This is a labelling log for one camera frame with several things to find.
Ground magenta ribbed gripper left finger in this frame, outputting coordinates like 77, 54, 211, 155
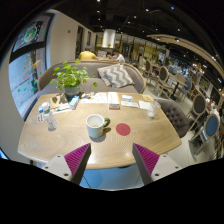
64, 143, 91, 185

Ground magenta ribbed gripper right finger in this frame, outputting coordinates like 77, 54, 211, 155
132, 143, 159, 185

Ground clear plastic water bottle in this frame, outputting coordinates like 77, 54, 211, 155
42, 102, 57, 131

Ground red round coaster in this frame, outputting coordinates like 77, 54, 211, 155
116, 123, 131, 136

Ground grey tufted armchair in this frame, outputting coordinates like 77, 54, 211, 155
158, 98, 189, 138

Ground clear plastic cup with straw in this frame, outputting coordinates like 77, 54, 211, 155
147, 101, 161, 118

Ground white napkin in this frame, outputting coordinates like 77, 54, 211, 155
139, 101, 150, 110

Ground blue tissue pack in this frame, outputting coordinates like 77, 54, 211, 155
69, 96, 79, 110

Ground blue backed wooden chair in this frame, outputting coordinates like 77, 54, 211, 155
189, 114, 219, 155

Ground small dark card holder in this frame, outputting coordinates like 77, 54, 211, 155
109, 104, 120, 110

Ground yellow card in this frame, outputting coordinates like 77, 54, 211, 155
142, 95, 153, 101

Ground white blue leaflet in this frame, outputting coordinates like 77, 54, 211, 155
121, 95, 139, 108

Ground white paper menu sheets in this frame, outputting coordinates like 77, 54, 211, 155
81, 92, 120, 104

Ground grey backed wooden chair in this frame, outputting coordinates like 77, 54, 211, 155
187, 94, 206, 121

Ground grey curved sofa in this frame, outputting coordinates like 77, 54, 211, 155
37, 59, 147, 100

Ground green potted plant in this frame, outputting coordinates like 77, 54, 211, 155
50, 61, 94, 98

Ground wooden chair near aisle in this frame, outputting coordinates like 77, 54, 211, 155
155, 66, 173, 97

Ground grey zigzag cushion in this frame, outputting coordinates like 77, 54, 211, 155
98, 64, 134, 88

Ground person in yellow shirt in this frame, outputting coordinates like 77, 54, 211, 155
79, 46, 96, 60

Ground person in white shirt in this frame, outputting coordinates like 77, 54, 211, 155
108, 49, 125, 63

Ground window with food poster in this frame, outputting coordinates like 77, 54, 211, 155
9, 13, 53, 119

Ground white mug green handle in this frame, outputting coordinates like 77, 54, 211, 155
86, 114, 110, 138

